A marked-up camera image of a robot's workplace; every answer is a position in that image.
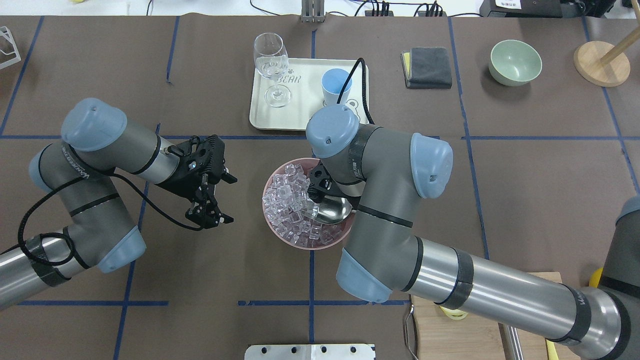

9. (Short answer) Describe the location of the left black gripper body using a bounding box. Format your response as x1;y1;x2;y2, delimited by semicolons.
157;135;227;201

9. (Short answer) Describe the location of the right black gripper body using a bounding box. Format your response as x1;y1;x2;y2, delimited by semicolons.
307;165;333;204

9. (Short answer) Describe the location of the metal ice scoop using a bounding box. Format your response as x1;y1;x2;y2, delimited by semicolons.
301;195;355;225

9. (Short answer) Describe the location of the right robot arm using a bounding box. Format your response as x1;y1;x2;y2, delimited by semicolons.
305;104;639;360

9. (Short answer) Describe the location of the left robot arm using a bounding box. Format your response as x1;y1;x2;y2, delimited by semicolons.
0;97;237;310

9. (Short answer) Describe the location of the pink bowl of ice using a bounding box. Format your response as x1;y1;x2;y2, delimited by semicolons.
262;157;355;250

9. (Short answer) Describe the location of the light blue plastic cup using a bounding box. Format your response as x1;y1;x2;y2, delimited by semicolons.
321;68;353;107

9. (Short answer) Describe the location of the cream plastic serving tray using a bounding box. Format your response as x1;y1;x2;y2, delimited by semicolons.
248;58;355;132

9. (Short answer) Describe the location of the clear wine glass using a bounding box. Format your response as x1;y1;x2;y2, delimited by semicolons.
253;32;291;109

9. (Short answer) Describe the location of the grey folded cloth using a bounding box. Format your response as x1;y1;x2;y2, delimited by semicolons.
401;47;453;89

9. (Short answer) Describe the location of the half lemon slice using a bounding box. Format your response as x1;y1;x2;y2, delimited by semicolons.
439;306;469;321

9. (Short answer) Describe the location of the wooden cutting board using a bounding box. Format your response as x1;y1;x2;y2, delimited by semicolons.
403;272;583;360

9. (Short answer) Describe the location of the green ceramic bowl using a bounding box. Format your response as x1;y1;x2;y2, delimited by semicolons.
488;39;543;87

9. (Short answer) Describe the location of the metal muddler rod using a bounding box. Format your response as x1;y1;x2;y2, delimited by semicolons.
498;323;524;360

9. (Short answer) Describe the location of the yellow lemon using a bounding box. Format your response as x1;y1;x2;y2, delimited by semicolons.
589;267;604;289

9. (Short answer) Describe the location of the wooden paper towel stand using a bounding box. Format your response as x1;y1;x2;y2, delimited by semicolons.
573;27;640;88

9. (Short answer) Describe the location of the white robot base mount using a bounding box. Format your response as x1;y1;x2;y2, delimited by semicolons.
244;343;377;360

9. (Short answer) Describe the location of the aluminium frame post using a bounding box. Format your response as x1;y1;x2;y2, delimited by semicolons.
301;0;326;23

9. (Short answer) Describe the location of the white wire cup rack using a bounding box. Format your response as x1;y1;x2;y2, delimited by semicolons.
0;26;22;70

